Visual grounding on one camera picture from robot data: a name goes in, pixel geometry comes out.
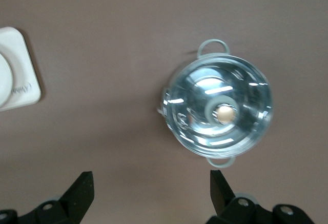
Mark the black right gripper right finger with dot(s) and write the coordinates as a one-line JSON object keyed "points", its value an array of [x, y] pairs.
{"points": [[230, 208]]}

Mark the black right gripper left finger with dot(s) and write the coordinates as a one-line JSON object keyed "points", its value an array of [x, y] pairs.
{"points": [[71, 201]]}

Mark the cream round plate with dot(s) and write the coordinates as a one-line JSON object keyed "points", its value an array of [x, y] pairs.
{"points": [[3, 83]]}

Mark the cream rabbit print tray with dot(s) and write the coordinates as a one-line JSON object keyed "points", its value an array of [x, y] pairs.
{"points": [[25, 80]]}

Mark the glass pot lid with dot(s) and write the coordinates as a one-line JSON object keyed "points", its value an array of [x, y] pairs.
{"points": [[194, 96]]}

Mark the pale green electric pot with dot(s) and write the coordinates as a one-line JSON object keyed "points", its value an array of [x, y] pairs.
{"points": [[214, 45]]}

